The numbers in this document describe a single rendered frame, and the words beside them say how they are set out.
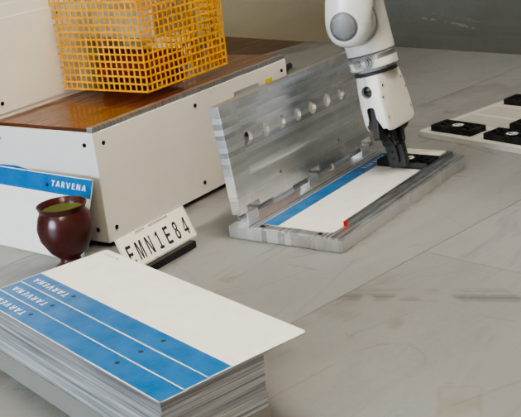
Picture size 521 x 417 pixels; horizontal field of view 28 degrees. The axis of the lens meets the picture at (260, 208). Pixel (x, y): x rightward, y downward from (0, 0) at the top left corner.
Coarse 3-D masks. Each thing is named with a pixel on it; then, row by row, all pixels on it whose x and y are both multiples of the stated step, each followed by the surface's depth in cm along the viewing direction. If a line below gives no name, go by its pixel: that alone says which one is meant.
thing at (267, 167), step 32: (320, 64) 180; (256, 96) 165; (288, 96) 174; (320, 96) 182; (352, 96) 191; (224, 128) 159; (256, 128) 167; (288, 128) 174; (320, 128) 182; (352, 128) 189; (224, 160) 160; (256, 160) 167; (288, 160) 172; (320, 160) 180; (256, 192) 165; (288, 192) 172
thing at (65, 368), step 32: (0, 320) 124; (32, 320) 119; (0, 352) 127; (32, 352) 119; (64, 352) 112; (96, 352) 109; (32, 384) 121; (64, 384) 114; (96, 384) 108; (128, 384) 102; (160, 384) 101; (224, 384) 102; (256, 384) 106; (96, 416) 110; (128, 416) 104; (160, 416) 98; (192, 416) 101; (224, 416) 103; (256, 416) 106
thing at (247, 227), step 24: (336, 168) 187; (456, 168) 184; (312, 192) 175; (408, 192) 169; (240, 216) 163; (264, 216) 166; (384, 216) 163; (264, 240) 161; (288, 240) 158; (312, 240) 155; (336, 240) 153; (360, 240) 157
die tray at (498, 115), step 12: (480, 108) 220; (492, 108) 219; (504, 108) 218; (516, 108) 217; (456, 120) 214; (468, 120) 213; (480, 120) 212; (492, 120) 211; (504, 120) 210; (516, 120) 209; (420, 132) 208; (432, 132) 207; (444, 132) 206; (480, 132) 203; (468, 144) 199; (480, 144) 197; (492, 144) 195; (504, 144) 194
